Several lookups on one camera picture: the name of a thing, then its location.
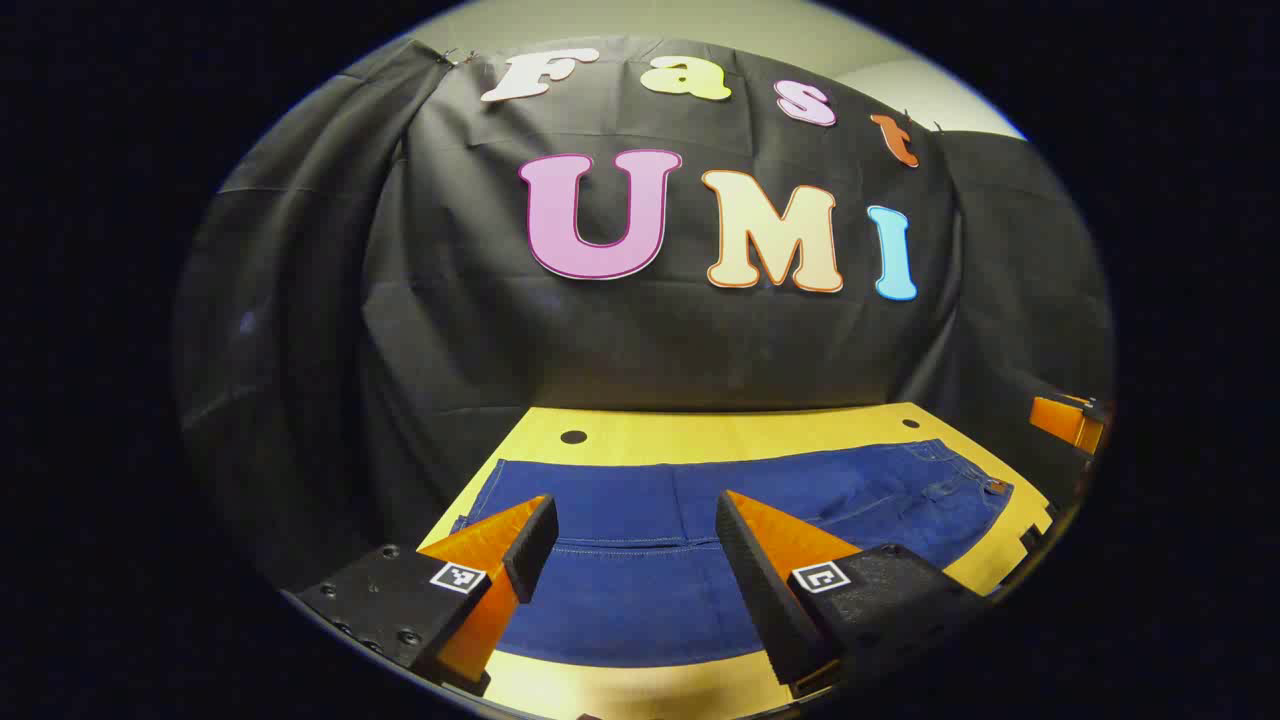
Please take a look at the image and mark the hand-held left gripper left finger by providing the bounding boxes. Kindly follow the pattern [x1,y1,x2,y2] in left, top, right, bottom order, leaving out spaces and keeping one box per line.
[295,494,559,693]

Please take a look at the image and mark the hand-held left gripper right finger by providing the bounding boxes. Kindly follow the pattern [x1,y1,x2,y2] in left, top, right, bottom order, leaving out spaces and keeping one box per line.
[714,490,991,701]

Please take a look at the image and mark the blue denim jeans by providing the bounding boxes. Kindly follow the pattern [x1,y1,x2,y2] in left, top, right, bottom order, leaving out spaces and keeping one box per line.
[450,438,1014,669]

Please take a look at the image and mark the black backdrop cloth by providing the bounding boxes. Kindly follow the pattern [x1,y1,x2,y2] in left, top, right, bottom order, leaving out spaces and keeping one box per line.
[175,35,1116,601]

